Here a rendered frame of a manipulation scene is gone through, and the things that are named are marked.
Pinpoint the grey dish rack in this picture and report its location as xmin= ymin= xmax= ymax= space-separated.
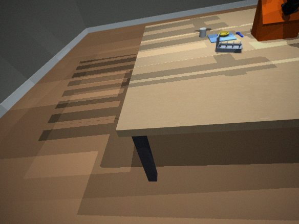
xmin=216 ymin=33 xmax=242 ymax=53

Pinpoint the light grey cylinder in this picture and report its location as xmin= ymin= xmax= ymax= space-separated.
xmin=200 ymin=28 xmax=207 ymax=37

